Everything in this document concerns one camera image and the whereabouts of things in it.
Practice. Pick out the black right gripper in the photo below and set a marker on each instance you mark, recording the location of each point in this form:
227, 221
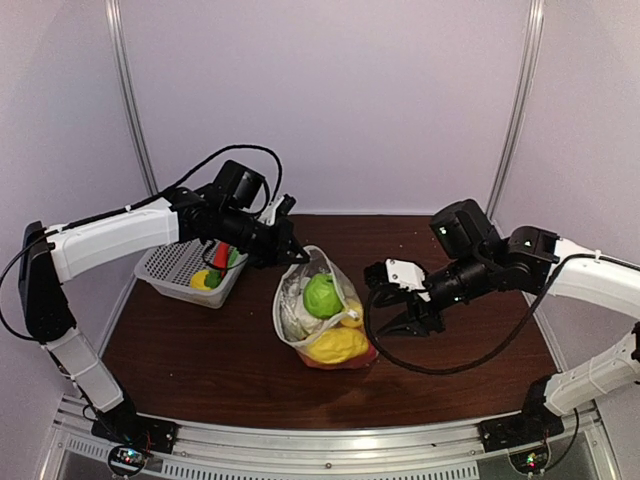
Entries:
414, 324

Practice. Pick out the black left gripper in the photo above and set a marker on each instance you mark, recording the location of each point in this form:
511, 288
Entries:
283, 239

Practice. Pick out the green toy apple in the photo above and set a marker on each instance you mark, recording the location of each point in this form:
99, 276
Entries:
320, 297

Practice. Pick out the clear dotted zip top bag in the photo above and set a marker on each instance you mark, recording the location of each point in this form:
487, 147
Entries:
319, 263

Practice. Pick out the yellow toy banana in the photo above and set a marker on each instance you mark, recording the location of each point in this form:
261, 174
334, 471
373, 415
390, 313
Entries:
336, 346

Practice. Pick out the red toy bell pepper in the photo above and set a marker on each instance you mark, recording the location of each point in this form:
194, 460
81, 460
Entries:
367, 358

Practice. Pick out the yellow toy corn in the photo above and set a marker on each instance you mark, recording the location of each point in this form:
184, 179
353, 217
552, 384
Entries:
354, 314

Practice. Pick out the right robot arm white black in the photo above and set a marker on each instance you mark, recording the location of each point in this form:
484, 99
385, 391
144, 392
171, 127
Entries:
530, 260

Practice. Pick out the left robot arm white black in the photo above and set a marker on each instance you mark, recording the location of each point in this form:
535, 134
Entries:
218, 211

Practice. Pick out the green toy cucumber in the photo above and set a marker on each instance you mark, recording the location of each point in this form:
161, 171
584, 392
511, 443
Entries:
232, 259

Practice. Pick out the orange toy carrot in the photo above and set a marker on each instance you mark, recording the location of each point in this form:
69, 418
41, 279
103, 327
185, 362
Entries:
221, 256

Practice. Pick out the yellow toy lemon green leaf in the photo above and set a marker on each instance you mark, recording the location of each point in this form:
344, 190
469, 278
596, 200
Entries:
206, 280

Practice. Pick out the white perforated plastic basket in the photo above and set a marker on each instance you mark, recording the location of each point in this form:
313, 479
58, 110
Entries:
183, 271

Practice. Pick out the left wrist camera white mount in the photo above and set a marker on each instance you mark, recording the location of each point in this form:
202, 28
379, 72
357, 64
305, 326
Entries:
280, 207

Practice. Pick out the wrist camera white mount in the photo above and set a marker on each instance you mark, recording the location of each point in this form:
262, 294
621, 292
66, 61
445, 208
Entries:
398, 276
280, 207

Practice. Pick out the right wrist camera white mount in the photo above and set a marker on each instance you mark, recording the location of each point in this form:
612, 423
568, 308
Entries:
398, 276

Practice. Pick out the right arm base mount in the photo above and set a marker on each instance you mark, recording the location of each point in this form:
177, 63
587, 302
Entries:
524, 438

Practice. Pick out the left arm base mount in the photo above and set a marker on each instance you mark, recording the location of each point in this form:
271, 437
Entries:
132, 452

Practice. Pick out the aluminium front rail frame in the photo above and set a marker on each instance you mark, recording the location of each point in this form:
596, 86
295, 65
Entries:
450, 450

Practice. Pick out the left aluminium corner post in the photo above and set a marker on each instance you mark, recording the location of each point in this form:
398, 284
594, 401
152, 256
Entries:
132, 115

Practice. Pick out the aluminium corner post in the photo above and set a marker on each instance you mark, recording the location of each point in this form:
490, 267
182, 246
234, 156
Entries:
529, 60
132, 115

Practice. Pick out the right aluminium corner post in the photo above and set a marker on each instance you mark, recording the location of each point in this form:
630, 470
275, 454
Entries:
529, 60

